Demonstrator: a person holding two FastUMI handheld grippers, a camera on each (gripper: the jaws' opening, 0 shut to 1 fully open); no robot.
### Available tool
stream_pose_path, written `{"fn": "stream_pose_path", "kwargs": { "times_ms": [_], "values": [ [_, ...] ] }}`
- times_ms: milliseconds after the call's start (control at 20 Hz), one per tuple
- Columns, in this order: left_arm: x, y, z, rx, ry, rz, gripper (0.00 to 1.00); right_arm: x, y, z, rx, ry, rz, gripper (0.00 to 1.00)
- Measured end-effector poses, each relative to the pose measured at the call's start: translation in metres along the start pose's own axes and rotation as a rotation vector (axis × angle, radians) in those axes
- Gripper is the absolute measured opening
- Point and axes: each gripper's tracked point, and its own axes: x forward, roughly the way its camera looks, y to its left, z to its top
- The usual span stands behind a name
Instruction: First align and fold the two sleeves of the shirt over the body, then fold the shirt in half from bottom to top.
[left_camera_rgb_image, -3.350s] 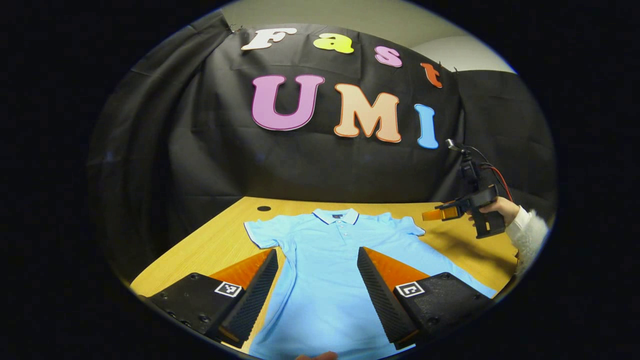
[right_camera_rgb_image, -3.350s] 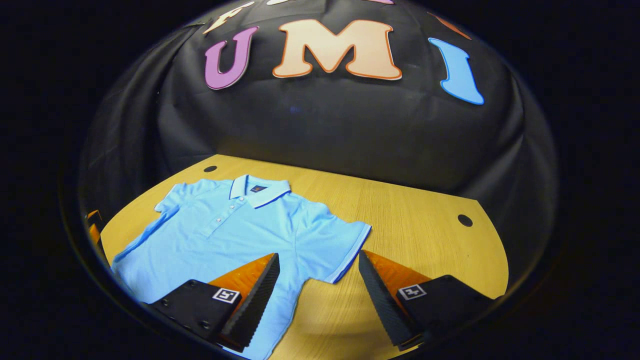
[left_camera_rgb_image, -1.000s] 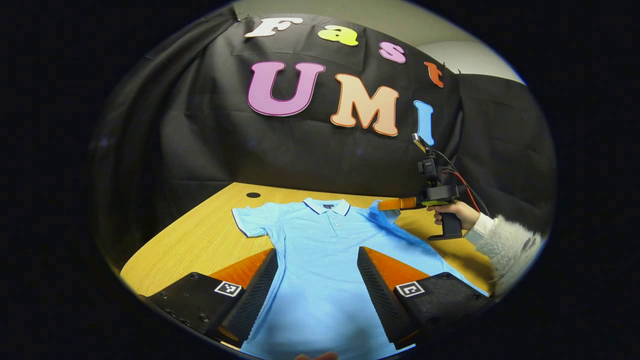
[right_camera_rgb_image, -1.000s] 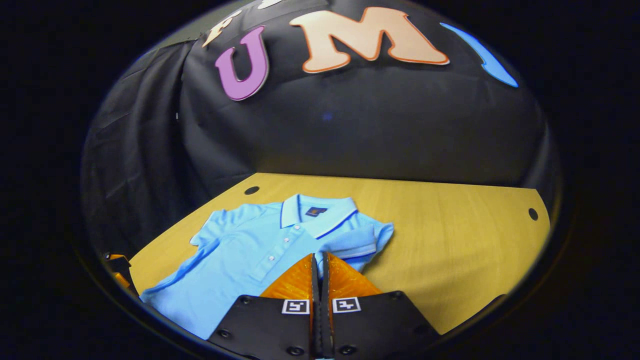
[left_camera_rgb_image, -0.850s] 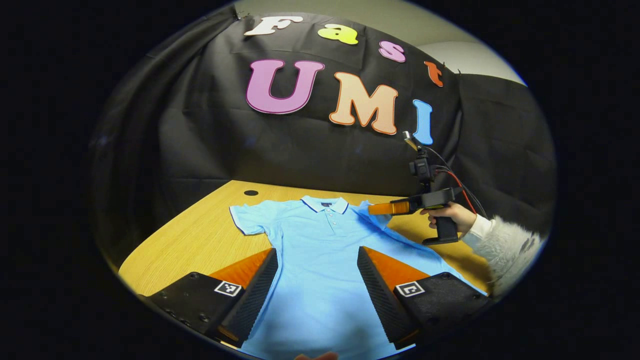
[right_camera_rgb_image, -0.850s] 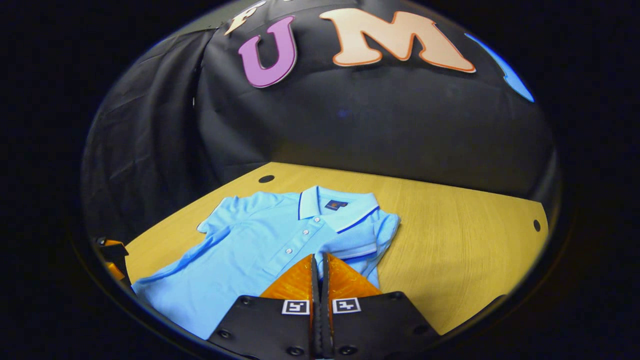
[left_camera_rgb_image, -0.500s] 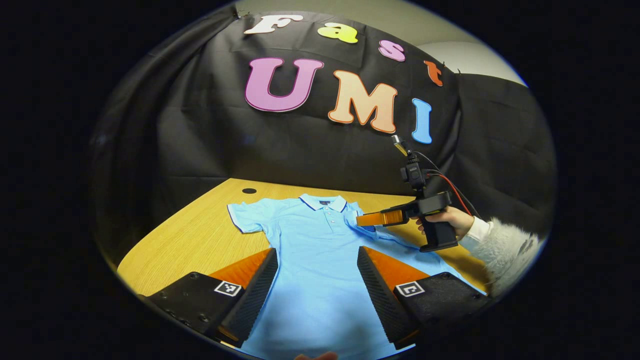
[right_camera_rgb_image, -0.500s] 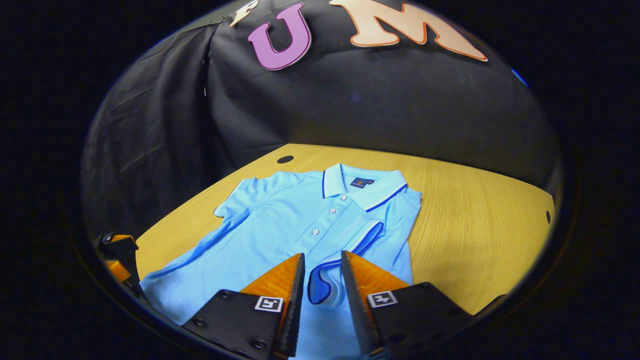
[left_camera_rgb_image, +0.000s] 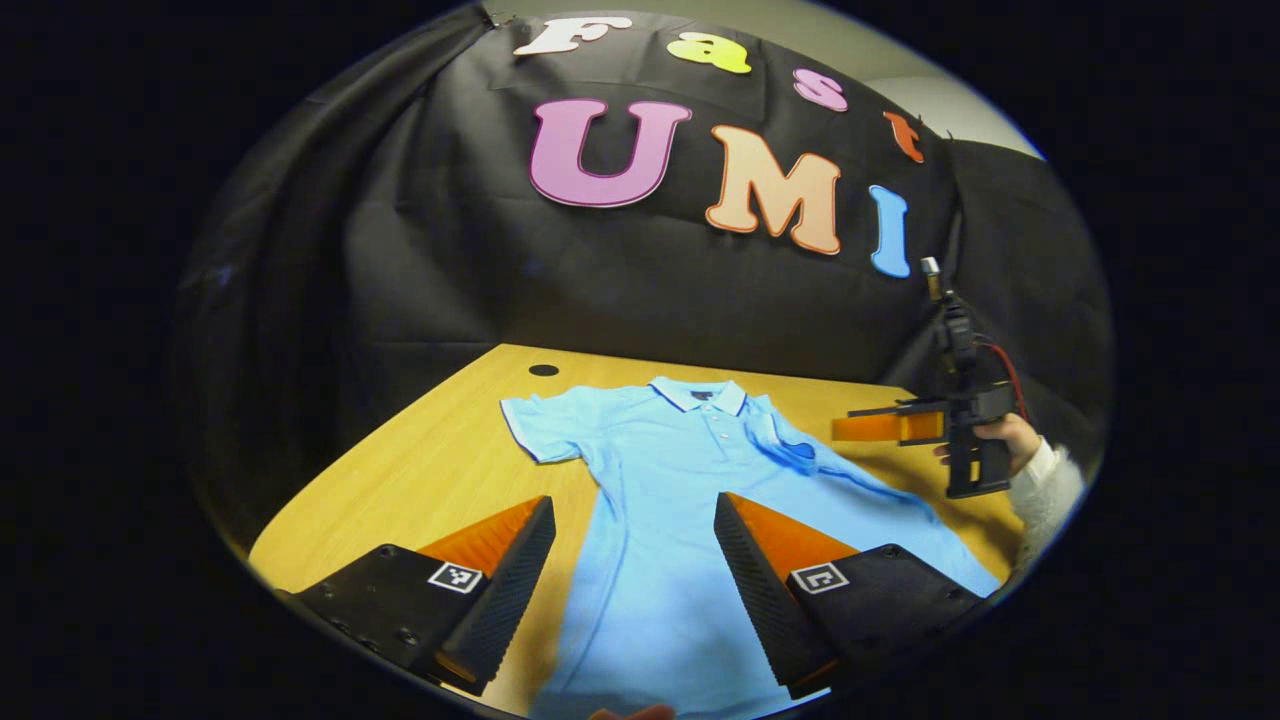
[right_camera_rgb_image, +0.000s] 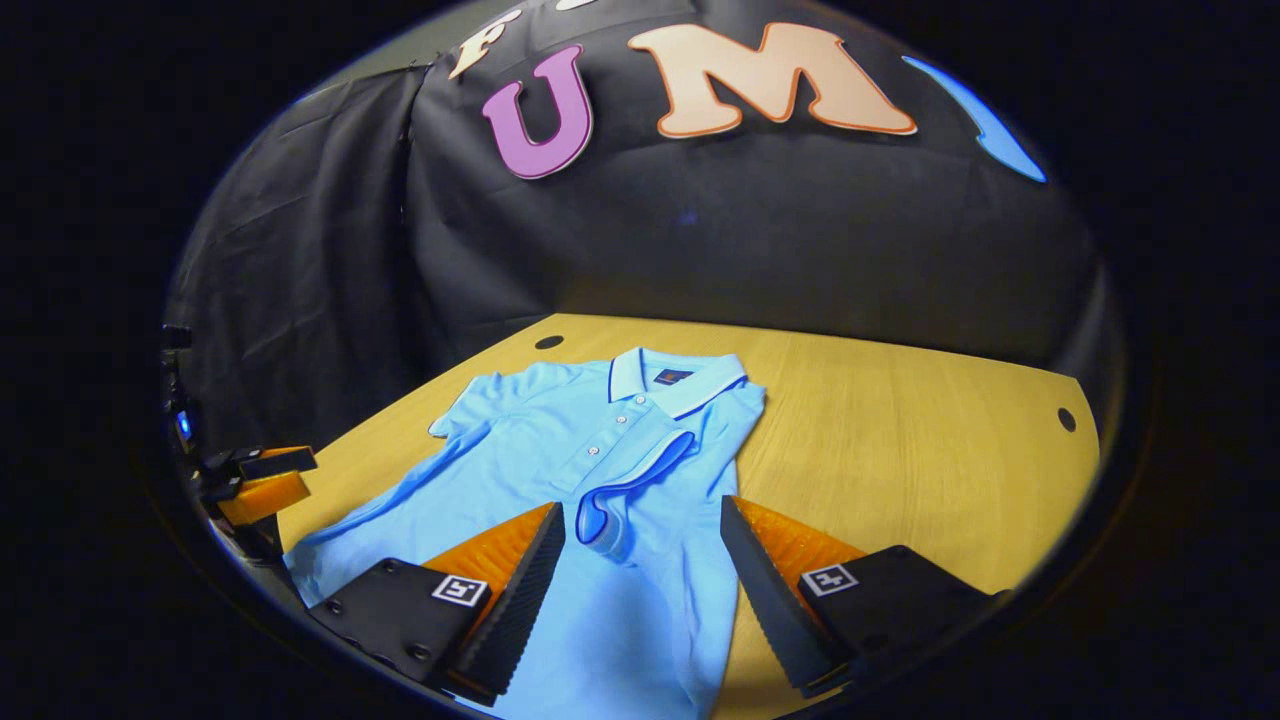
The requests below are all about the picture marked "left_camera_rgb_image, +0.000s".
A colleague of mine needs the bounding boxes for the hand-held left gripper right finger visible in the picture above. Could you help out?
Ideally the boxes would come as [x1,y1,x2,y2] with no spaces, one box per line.
[713,491,991,701]

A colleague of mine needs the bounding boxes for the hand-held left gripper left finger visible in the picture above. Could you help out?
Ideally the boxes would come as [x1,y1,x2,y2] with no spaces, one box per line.
[275,495,557,698]

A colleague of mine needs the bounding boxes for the light blue T-shirt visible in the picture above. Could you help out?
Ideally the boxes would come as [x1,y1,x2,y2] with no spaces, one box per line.
[500,377,1003,720]

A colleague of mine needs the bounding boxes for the black backdrop cloth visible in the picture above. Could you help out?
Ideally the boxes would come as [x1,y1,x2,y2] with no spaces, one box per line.
[175,5,1113,546]

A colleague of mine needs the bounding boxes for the red cable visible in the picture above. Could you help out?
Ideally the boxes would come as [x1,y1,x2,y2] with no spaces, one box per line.
[975,340,1031,421]

